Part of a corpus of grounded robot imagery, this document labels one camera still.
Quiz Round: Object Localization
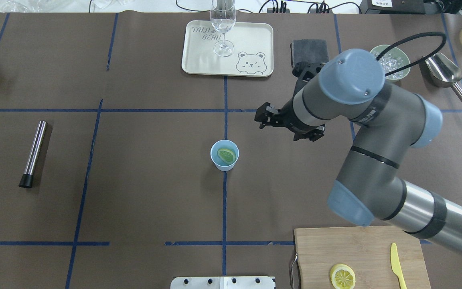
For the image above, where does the black power strip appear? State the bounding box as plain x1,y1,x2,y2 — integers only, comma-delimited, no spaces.
258,0,332,14

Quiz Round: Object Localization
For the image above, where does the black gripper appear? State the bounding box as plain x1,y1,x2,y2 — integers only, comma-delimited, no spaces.
254,61,326,142

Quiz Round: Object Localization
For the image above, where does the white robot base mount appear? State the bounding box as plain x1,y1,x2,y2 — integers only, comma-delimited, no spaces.
170,276,276,289

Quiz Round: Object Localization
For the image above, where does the steel ice scoop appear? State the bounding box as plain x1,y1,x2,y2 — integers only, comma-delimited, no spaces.
425,53,462,103

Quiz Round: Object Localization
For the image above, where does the cream bear tray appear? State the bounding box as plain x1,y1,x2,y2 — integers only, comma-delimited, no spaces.
181,20,274,77

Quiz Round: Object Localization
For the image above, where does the light blue cup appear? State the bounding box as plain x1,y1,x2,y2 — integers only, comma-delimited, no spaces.
210,140,239,171

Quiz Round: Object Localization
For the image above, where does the clear wine glass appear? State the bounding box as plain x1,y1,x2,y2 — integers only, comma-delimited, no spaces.
210,0,237,57

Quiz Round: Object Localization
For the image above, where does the lemon slice on board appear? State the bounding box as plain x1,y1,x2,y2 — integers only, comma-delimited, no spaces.
329,263,356,289

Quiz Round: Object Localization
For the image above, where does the green bowl of ice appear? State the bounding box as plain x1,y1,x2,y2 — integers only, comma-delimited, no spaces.
379,47,411,83

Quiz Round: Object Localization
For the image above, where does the yellow plastic knife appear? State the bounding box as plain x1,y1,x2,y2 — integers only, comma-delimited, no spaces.
390,242,407,289

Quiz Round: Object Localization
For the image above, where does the bamboo cutting board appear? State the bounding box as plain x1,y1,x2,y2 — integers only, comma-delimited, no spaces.
294,226,431,289

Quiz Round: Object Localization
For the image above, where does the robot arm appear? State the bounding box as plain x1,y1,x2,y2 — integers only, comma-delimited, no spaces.
254,48,462,254

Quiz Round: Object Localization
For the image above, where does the grey folded cloth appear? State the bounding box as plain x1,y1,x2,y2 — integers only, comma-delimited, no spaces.
290,39,329,68

